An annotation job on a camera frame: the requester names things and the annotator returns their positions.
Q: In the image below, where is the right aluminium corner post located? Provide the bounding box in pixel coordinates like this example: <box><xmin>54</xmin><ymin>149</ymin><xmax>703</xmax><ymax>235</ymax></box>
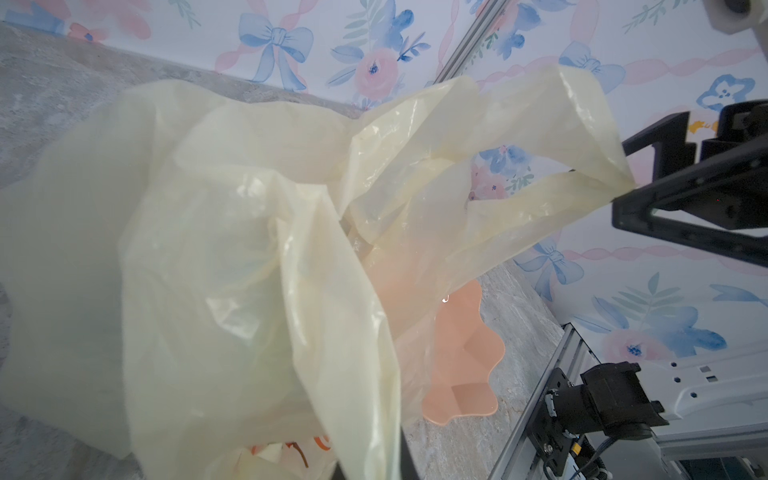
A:
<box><xmin>433</xmin><ymin>0</ymin><xmax>509</xmax><ymax>84</ymax></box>

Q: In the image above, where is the yellow plastic bag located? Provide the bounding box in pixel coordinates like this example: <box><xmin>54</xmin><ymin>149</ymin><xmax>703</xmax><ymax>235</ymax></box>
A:
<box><xmin>1</xmin><ymin>65</ymin><xmax>634</xmax><ymax>479</ymax></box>

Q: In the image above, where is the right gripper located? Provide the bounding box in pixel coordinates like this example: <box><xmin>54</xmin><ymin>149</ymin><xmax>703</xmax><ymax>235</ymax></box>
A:
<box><xmin>612</xmin><ymin>100</ymin><xmax>767</xmax><ymax>267</ymax></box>

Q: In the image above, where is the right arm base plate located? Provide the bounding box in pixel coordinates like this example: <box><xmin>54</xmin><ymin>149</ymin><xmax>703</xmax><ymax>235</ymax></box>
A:
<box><xmin>525</xmin><ymin>368</ymin><xmax>608</xmax><ymax>479</ymax></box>

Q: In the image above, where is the pink scalloped fruit plate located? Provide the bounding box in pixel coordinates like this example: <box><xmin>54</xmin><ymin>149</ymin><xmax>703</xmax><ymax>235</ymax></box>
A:
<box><xmin>421</xmin><ymin>280</ymin><xmax>505</xmax><ymax>426</ymax></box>

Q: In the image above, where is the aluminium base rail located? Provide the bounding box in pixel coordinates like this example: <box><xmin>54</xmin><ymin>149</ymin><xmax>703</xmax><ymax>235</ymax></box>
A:
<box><xmin>489</xmin><ymin>325</ymin><xmax>767</xmax><ymax>479</ymax></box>

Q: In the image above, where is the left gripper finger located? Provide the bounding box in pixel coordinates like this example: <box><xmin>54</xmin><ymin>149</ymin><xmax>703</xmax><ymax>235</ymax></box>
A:
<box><xmin>400</xmin><ymin>431</ymin><xmax>420</xmax><ymax>480</ymax></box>

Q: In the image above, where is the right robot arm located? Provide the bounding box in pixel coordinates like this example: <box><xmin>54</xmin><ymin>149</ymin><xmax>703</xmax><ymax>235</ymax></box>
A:
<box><xmin>526</xmin><ymin>100</ymin><xmax>767</xmax><ymax>455</ymax></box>

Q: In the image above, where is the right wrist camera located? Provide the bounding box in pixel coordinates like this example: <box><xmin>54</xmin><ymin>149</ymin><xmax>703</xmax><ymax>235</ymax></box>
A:
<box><xmin>702</xmin><ymin>0</ymin><xmax>768</xmax><ymax>57</ymax></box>

